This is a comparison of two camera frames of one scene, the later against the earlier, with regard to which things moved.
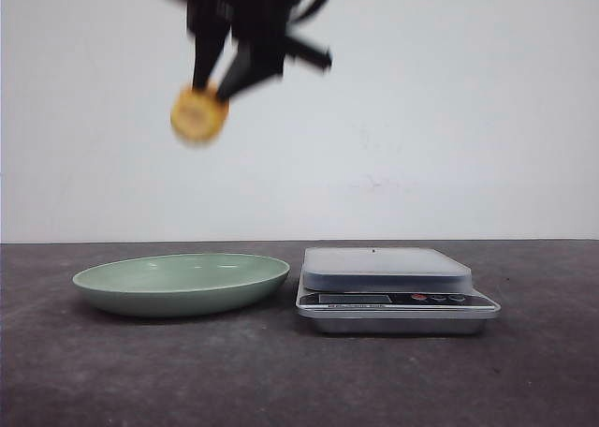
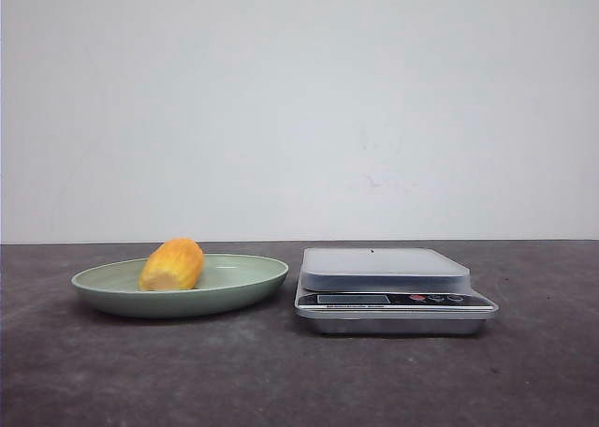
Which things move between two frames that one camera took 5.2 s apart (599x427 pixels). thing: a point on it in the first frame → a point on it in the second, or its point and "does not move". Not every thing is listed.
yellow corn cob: (198, 115) → (174, 265)
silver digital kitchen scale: (390, 290) does not move
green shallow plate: (180, 285) does not move
